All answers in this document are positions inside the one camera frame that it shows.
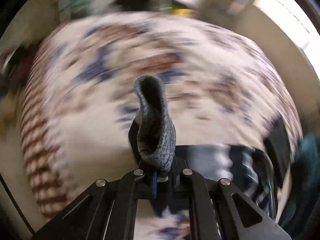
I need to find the navy striped knit sweater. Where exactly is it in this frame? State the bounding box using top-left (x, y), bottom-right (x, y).
top-left (150, 143), bottom-right (279, 221)

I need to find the grey knitted sock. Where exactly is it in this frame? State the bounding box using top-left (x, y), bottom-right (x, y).
top-left (134, 76), bottom-right (176, 172)

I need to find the teal velvet garment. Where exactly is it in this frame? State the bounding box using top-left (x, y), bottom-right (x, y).
top-left (278, 133), bottom-right (319, 239)

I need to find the black folded garment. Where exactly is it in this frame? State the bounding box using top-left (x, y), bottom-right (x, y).
top-left (264, 116), bottom-right (291, 187)

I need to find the floral cream bed blanket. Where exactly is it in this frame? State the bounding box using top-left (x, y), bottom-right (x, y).
top-left (20, 11), bottom-right (304, 240)

